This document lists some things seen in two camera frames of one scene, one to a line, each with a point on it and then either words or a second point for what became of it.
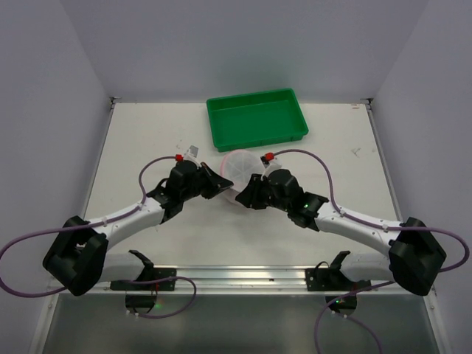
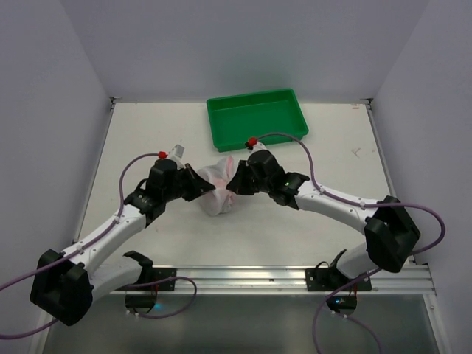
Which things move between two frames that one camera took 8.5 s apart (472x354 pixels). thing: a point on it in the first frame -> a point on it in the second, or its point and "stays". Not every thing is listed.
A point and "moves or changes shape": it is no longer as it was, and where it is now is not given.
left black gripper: x=206 y=181 -> x=189 y=183
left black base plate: x=151 y=273 stays
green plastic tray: x=256 y=119 stays
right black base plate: x=333 y=279 stays
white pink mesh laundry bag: x=237 y=167 moves or changes shape
